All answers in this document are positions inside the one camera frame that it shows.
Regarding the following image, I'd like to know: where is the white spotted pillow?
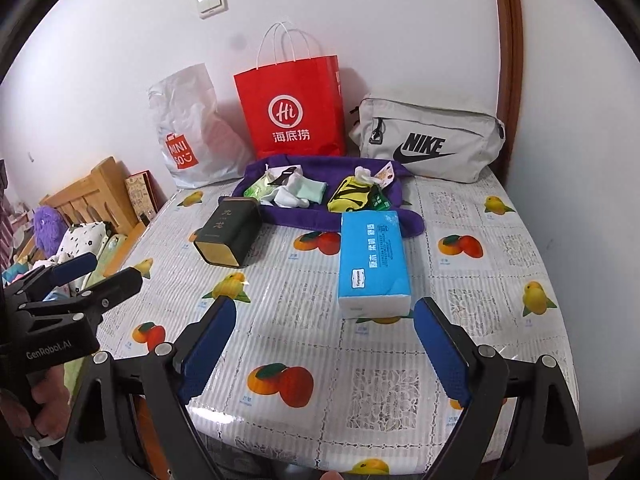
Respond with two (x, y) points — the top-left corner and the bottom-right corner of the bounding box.
(57, 222), (108, 267)

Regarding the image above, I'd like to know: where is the purple plush toy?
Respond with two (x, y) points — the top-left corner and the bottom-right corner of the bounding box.
(34, 205), (68, 253)

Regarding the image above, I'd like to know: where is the grey waist bag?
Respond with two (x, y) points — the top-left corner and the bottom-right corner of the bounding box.
(348, 93), (507, 183)

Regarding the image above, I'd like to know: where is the yellow green bedsheet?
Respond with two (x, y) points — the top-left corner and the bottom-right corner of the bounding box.
(65, 360), (90, 402)

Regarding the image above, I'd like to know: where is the green snack packet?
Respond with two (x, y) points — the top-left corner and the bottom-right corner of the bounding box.
(370, 160), (397, 211)

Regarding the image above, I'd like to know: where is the dark green tin box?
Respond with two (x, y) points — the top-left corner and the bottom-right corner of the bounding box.
(193, 197), (262, 267)

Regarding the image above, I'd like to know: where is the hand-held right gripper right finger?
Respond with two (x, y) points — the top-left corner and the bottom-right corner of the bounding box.
(413, 297), (587, 480)

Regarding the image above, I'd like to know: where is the brown picture frame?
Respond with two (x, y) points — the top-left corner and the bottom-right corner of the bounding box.
(124, 171), (158, 226)

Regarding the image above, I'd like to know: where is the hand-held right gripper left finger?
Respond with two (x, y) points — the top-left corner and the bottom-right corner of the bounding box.
(62, 296), (237, 480)

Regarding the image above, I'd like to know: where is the white plastic shopping bag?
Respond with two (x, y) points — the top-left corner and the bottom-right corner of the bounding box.
(147, 63), (253, 189)

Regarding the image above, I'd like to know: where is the green tissue pack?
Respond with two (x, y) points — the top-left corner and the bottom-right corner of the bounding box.
(243, 172), (281, 202)

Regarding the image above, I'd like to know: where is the yellow pouch with black strap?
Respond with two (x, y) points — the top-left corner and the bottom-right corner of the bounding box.
(326, 175), (378, 214)

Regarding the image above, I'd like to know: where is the white wall switch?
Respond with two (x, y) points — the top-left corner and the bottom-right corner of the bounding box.
(195, 0), (227, 20)

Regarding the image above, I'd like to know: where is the white and mint glove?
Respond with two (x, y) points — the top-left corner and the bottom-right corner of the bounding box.
(262, 170), (328, 209)

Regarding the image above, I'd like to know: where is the person's left hand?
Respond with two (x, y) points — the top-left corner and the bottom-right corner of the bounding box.
(0, 362), (72, 442)

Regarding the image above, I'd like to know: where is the blue tissue pack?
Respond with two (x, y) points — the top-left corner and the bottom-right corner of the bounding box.
(337, 210), (412, 318)

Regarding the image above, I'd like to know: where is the fruit printed tablecloth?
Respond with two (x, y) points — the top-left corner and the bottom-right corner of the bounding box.
(95, 172), (576, 476)

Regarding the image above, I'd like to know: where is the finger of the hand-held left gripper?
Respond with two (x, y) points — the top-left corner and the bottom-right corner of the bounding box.
(4, 252), (99, 307)
(14, 266), (144, 327)

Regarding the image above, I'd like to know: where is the purple towel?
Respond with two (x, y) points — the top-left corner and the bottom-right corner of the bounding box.
(232, 156), (425, 238)

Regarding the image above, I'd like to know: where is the wooden bed headboard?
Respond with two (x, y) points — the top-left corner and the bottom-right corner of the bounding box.
(45, 156), (168, 241)

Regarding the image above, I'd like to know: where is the red paper bag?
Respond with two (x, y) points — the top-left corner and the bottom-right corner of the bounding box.
(234, 21), (347, 160)

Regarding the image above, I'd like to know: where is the pale green pillow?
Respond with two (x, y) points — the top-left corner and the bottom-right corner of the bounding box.
(97, 234), (129, 272)

